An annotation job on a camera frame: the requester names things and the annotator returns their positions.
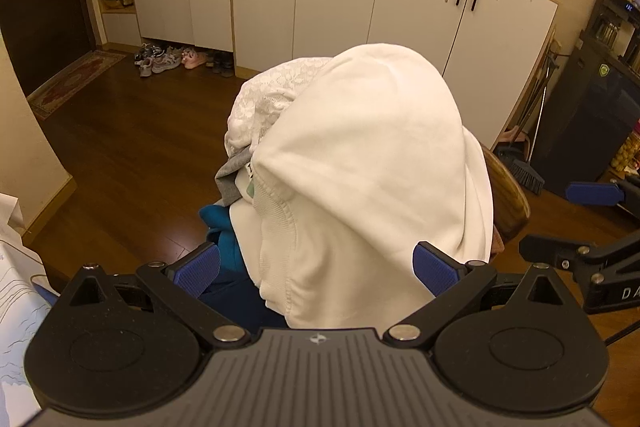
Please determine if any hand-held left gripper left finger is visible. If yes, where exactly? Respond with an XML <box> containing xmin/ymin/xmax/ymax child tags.
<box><xmin>67</xmin><ymin>241</ymin><xmax>252</xmax><ymax>349</ymax></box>

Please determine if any teal blue garment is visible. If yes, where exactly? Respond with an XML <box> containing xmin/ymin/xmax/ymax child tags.
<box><xmin>200</xmin><ymin>202</ymin><xmax>286</xmax><ymax>328</ymax></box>

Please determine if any row of shoes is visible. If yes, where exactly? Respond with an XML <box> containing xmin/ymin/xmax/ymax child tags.
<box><xmin>132</xmin><ymin>43</ymin><xmax>236</xmax><ymax>78</ymax></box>

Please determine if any black glass-door appliance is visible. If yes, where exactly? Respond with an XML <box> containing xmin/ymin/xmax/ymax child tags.
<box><xmin>530</xmin><ymin>29</ymin><xmax>640</xmax><ymax>202</ymax></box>

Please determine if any white cabinet with stickers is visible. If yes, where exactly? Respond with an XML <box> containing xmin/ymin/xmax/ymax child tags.
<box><xmin>127</xmin><ymin>0</ymin><xmax>558</xmax><ymax>150</ymax></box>

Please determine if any white lace garment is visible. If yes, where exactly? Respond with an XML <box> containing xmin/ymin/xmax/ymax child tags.
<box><xmin>223</xmin><ymin>57</ymin><xmax>333</xmax><ymax>158</ymax></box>

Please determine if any black countertop appliance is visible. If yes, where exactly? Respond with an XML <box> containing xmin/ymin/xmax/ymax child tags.
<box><xmin>585</xmin><ymin>0</ymin><xmax>640</xmax><ymax>62</ymax></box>

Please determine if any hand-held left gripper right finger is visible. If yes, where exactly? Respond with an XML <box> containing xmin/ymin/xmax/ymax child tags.
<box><xmin>382</xmin><ymin>241</ymin><xmax>583</xmax><ymax>349</ymax></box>

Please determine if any white printed sweatshirt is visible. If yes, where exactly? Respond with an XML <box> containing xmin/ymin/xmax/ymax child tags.
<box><xmin>248</xmin><ymin>43</ymin><xmax>496</xmax><ymax>330</ymax></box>

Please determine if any blue tape piece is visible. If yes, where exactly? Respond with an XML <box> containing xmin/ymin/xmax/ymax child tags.
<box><xmin>32</xmin><ymin>284</ymin><xmax>59</xmax><ymax>308</ymax></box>

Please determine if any dark wooden door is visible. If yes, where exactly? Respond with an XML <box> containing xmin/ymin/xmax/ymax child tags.
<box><xmin>0</xmin><ymin>0</ymin><xmax>96</xmax><ymax>95</ymax></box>

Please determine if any black broom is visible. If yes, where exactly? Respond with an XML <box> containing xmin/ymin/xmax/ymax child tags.
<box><xmin>510</xmin><ymin>57</ymin><xmax>552</xmax><ymax>196</ymax></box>

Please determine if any grey garment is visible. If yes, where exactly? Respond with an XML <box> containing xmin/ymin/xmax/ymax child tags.
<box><xmin>215</xmin><ymin>147</ymin><xmax>256</xmax><ymax>208</ymax></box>

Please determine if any pink dustpan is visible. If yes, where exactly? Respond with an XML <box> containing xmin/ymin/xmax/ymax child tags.
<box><xmin>495</xmin><ymin>127</ymin><xmax>532</xmax><ymax>164</ymax></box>

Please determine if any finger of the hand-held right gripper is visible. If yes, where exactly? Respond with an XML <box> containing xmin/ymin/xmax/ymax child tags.
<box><xmin>519</xmin><ymin>234</ymin><xmax>640</xmax><ymax>275</ymax></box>
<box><xmin>565</xmin><ymin>179</ymin><xmax>640</xmax><ymax>208</ymax></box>

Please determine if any pile of yellow fruit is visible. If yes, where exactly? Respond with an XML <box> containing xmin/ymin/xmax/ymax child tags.
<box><xmin>610</xmin><ymin>139</ymin><xmax>640</xmax><ymax>174</ymax></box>

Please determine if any red patterned rug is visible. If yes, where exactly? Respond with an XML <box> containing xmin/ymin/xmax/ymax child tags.
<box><xmin>27</xmin><ymin>49</ymin><xmax>128</xmax><ymax>122</ymax></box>

